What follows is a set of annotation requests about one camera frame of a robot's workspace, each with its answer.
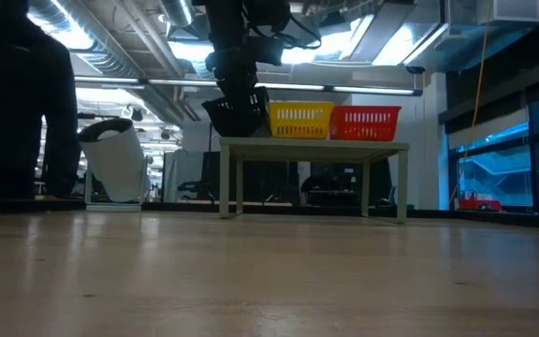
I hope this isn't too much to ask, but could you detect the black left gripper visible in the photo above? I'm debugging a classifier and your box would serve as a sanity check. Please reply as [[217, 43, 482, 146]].
[[204, 45, 260, 136]]

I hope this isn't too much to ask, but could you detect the black plastic basket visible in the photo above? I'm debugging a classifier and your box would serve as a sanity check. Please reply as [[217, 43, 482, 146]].
[[201, 86, 272, 139]]

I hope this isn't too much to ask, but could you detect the yellow plastic basket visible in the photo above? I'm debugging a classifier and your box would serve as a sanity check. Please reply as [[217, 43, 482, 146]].
[[268, 100, 336, 140]]

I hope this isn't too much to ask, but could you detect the red plastic basket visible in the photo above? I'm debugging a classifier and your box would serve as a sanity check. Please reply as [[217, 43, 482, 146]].
[[328, 105, 403, 143]]

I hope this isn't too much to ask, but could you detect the grey cloth cover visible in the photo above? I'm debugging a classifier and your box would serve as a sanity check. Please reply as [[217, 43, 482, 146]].
[[162, 149, 207, 203]]

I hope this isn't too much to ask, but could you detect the long ceiling light bar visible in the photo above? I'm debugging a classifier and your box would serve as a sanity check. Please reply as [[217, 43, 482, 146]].
[[73, 74, 424, 97]]

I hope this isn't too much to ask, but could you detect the person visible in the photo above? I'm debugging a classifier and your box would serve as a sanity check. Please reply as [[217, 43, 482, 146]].
[[0, 0, 81, 212]]

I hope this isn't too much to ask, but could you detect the red cart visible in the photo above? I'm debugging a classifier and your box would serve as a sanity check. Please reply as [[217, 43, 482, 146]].
[[457, 190, 505, 212]]

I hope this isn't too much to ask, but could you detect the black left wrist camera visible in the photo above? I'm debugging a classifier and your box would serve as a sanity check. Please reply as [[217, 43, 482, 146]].
[[248, 36, 285, 67]]

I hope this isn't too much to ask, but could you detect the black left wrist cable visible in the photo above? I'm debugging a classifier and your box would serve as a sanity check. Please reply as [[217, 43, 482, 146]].
[[250, 12, 323, 51]]

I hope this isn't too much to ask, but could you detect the yellow hanging cable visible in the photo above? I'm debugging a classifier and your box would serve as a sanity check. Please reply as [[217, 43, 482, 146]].
[[450, 0, 493, 205]]

